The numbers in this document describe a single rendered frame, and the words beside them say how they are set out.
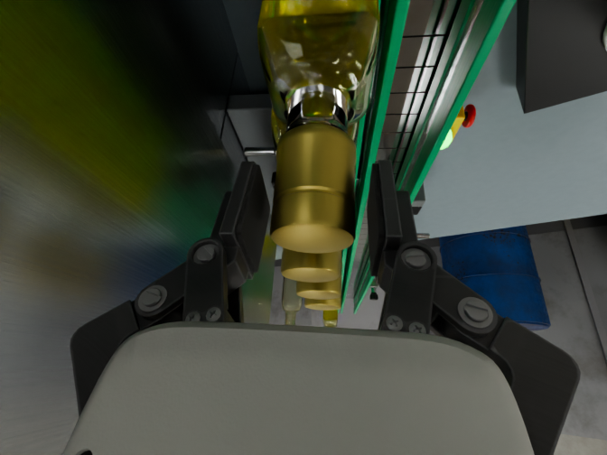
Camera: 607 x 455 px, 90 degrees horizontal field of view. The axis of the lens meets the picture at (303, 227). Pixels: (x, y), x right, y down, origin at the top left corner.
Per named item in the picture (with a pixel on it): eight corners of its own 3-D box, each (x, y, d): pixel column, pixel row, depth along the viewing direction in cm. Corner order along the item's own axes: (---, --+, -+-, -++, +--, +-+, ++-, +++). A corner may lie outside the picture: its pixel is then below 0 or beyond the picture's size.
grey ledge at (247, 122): (234, 63, 48) (223, 119, 43) (290, 60, 47) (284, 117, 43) (297, 254, 135) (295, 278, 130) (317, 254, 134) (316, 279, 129)
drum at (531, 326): (521, 218, 263) (550, 334, 226) (443, 231, 297) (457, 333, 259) (520, 183, 214) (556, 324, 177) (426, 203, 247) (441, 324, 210)
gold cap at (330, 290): (295, 232, 23) (291, 290, 21) (342, 232, 23) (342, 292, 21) (301, 247, 26) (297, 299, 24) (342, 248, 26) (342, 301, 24)
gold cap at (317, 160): (270, 124, 12) (257, 222, 11) (359, 121, 12) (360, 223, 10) (284, 172, 16) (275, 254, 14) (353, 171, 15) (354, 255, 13)
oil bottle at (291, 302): (287, 236, 89) (279, 329, 79) (306, 237, 90) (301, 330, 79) (285, 242, 94) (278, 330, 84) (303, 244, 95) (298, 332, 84)
